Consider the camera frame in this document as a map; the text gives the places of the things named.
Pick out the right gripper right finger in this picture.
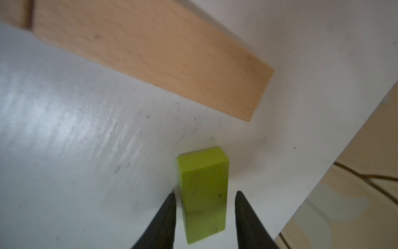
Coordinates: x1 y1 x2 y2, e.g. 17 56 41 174
235 191 278 249

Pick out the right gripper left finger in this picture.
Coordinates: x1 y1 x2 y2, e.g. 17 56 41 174
131 193 177 249

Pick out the wooden block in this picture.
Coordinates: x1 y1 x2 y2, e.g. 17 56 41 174
1 0 34 30
33 1 274 121

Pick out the light green block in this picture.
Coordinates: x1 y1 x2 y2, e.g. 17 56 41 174
177 147 230 244

